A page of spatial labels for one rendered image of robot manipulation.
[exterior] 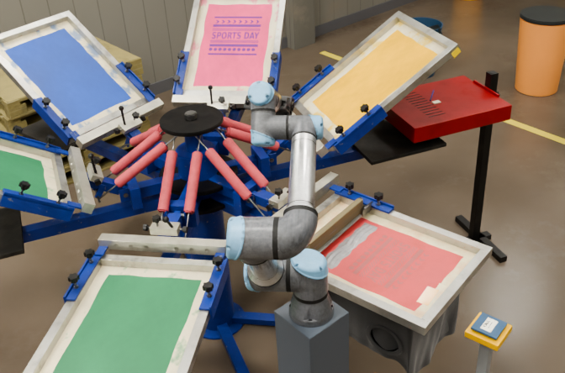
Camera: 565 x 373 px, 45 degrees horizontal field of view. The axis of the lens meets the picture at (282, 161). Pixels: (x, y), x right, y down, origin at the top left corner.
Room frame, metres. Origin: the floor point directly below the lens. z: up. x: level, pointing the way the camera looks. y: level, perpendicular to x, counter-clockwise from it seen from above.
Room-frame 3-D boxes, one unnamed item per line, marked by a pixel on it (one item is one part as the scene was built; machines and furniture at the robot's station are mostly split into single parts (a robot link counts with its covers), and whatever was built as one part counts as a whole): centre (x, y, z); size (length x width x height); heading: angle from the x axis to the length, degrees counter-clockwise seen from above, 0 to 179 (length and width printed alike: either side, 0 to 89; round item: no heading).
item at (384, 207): (2.69, -0.37, 0.98); 0.30 x 0.05 x 0.07; 50
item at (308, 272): (1.74, -0.06, 1.37); 0.13 x 0.12 x 0.14; 84
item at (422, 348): (2.13, -0.60, 0.74); 0.45 x 0.03 x 0.43; 140
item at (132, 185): (3.00, 0.43, 0.99); 0.82 x 0.79 x 0.12; 50
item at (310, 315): (1.74, -0.07, 1.25); 0.15 x 0.15 x 0.10
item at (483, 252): (2.32, -0.37, 0.97); 0.79 x 0.58 x 0.04; 50
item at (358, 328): (2.14, -0.30, 0.77); 0.46 x 0.09 x 0.36; 50
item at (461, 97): (3.48, -0.91, 1.06); 0.61 x 0.46 x 0.12; 110
